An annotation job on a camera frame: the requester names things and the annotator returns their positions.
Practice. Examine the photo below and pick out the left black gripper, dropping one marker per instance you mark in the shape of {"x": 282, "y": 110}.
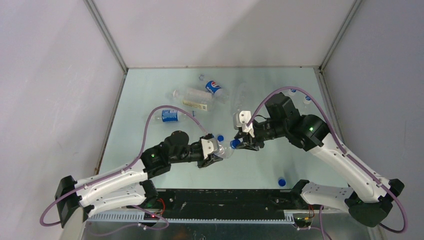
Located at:
{"x": 210, "y": 159}

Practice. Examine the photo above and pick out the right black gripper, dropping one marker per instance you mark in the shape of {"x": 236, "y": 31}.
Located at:
{"x": 260, "y": 144}

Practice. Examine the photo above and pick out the blue label pepsi bottle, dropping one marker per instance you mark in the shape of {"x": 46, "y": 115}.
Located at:
{"x": 225, "y": 150}

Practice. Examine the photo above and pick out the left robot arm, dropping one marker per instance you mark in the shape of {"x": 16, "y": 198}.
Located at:
{"x": 131, "y": 184}

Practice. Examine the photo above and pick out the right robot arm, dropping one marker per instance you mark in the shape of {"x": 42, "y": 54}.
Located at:
{"x": 368, "y": 197}

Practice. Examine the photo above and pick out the clear unlabelled bottle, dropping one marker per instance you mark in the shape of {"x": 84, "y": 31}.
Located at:
{"x": 240, "y": 98}

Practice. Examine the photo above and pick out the pepsi logo bottle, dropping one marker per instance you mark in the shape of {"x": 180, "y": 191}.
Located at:
{"x": 218, "y": 92}

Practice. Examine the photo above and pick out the yellow label clear bottle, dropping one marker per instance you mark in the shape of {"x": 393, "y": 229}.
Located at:
{"x": 194, "y": 98}

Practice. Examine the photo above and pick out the small blue label bottle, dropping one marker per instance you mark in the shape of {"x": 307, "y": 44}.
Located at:
{"x": 168, "y": 115}

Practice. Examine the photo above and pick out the capped clear bottle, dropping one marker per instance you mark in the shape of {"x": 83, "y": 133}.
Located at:
{"x": 292, "y": 92}
{"x": 306, "y": 100}

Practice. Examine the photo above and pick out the left circuit board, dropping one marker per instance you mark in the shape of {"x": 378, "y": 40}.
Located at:
{"x": 153, "y": 216}

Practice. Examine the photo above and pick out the circuit board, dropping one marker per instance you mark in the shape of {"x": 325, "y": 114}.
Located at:
{"x": 153, "y": 216}
{"x": 303, "y": 223}

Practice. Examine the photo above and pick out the right circuit board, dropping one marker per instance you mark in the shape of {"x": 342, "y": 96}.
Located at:
{"x": 303, "y": 223}

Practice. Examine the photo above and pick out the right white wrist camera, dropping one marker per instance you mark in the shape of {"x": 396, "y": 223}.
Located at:
{"x": 241, "y": 121}

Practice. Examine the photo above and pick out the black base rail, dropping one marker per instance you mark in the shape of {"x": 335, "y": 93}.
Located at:
{"x": 229, "y": 204}

